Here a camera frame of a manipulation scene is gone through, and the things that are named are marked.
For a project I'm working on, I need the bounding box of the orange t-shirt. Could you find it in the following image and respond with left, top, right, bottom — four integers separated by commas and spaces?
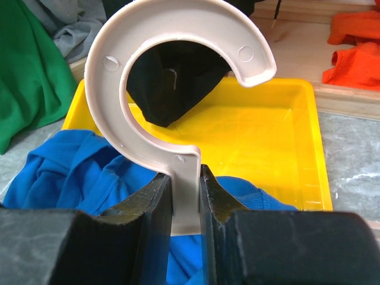
322, 11, 379, 91

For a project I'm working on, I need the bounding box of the black t-shirt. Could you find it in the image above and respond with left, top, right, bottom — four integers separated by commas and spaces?
102, 0, 262, 128

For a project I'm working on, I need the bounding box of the grey tank top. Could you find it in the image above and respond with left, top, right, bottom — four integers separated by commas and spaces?
24, 0, 106, 64

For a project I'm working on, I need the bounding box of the yellow plastic tray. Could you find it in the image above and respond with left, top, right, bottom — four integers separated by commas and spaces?
61, 77, 333, 211

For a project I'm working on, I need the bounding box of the left wooden clothes rack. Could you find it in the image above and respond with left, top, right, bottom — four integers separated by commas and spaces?
69, 57, 87, 83

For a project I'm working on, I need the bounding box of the blue tank top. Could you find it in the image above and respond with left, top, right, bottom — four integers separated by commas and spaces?
3, 130, 297, 284

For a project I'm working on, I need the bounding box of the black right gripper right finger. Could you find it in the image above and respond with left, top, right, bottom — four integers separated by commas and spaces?
199, 165, 379, 284

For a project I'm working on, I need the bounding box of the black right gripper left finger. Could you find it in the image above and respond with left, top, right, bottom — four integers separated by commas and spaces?
1, 173, 172, 284

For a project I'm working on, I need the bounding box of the green tank top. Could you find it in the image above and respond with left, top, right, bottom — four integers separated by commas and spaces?
1, 1, 77, 154

